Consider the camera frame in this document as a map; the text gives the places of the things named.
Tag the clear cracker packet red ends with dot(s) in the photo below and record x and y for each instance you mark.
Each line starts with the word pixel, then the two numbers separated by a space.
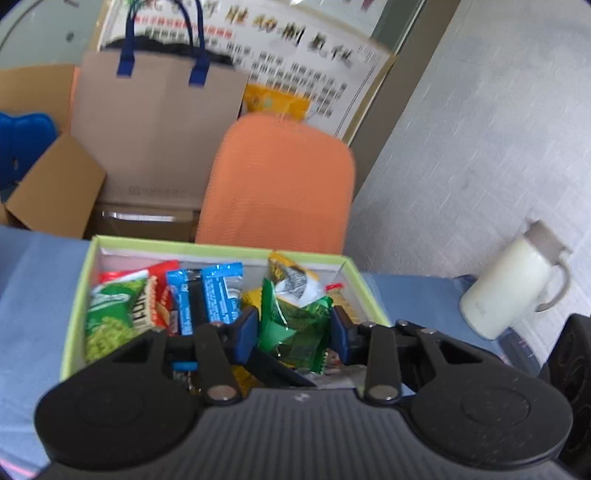
pixel 344 300

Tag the green biscuit packet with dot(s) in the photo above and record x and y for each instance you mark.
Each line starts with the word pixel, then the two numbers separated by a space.
pixel 291 327

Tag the blue plastic object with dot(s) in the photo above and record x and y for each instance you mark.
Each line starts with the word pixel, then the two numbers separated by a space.
pixel 27 138

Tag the taped cardboard box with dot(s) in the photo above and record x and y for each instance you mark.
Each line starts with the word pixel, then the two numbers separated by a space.
pixel 138 224

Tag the wall poster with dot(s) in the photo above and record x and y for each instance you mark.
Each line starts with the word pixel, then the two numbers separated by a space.
pixel 300 60

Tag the open cardboard box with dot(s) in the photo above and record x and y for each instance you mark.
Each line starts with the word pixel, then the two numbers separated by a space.
pixel 55 184

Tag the black device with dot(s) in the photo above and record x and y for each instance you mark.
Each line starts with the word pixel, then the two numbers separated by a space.
pixel 572 369

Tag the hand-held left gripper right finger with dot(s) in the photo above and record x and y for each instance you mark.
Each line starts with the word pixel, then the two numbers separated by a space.
pixel 340 334

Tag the blue tablecloth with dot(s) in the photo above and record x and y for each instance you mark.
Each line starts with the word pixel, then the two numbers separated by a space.
pixel 32 300

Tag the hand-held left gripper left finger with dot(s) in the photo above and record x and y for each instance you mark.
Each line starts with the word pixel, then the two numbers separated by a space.
pixel 244 334

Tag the orange red snack packet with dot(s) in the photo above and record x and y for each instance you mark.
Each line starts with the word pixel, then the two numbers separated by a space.
pixel 164 295

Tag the orange chair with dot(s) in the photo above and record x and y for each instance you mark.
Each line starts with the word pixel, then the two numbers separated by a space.
pixel 277 184

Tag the yellow white snack packet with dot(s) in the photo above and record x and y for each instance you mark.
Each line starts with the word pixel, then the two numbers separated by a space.
pixel 291 277

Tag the yellow plastic bag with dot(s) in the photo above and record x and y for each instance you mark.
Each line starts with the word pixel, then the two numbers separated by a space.
pixel 272 101

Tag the green pea snack packet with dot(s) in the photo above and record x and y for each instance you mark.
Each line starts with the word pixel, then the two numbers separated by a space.
pixel 111 318

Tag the blue snack packet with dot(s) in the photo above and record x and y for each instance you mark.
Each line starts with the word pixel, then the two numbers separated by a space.
pixel 221 290
pixel 182 304

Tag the light green cardboard box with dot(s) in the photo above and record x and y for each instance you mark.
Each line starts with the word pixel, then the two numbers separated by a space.
pixel 221 255

